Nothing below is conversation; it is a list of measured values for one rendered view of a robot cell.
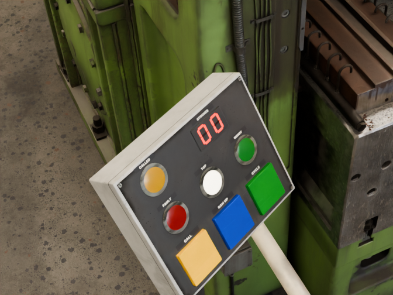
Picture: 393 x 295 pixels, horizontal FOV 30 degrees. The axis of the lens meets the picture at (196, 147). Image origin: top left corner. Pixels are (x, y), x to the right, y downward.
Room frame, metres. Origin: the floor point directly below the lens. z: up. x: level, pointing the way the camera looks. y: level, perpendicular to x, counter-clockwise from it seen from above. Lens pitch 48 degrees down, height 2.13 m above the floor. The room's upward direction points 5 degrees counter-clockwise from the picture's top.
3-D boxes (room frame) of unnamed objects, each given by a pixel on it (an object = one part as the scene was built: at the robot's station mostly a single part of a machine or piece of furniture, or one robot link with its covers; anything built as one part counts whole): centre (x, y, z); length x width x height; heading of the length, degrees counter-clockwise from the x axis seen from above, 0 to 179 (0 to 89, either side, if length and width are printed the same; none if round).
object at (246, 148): (0.91, -0.09, 1.09); 0.05 x 0.03 x 0.04; 111
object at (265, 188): (0.88, -0.13, 1.01); 0.07 x 0.05 x 0.07; 136
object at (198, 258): (0.74, 0.01, 1.01); 0.07 x 0.05 x 0.07; 136
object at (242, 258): (1.15, -0.08, 0.36); 0.09 x 0.07 x 0.12; 111
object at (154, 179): (0.80, 0.08, 1.16); 0.05 x 0.03 x 0.04; 111
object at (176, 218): (0.77, 0.05, 1.09); 0.05 x 0.03 x 0.04; 111
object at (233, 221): (0.81, -0.06, 1.01); 0.07 x 0.05 x 0.07; 136
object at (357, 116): (1.27, -0.30, 0.93); 0.40 x 0.03 x 0.03; 21
